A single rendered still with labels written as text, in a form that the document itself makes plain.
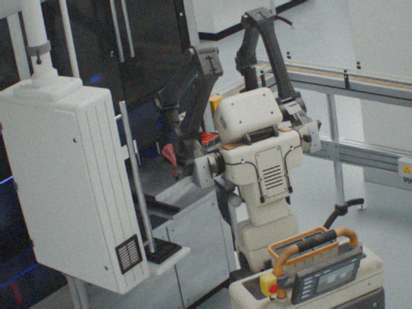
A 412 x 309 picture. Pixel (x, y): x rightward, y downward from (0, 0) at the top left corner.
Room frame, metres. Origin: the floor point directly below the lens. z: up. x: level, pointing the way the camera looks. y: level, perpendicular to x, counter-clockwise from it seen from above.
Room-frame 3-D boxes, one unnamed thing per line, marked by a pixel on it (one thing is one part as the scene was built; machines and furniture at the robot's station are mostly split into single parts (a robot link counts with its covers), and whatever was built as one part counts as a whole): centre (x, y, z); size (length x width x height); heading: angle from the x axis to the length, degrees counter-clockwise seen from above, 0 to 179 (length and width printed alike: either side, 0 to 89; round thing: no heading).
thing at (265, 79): (4.20, -0.17, 0.92); 0.69 x 0.16 x 0.16; 135
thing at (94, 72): (3.33, 0.48, 1.50); 0.47 x 0.01 x 0.59; 135
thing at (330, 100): (4.27, -0.69, 0.46); 0.09 x 0.09 x 0.77; 45
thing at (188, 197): (3.47, 0.10, 0.87); 0.70 x 0.48 x 0.02; 135
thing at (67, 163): (2.85, 0.52, 1.19); 0.50 x 0.19 x 0.78; 48
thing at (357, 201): (4.27, -0.69, 0.07); 0.50 x 0.08 x 0.14; 135
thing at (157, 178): (3.40, 0.27, 0.90); 0.34 x 0.26 x 0.04; 45
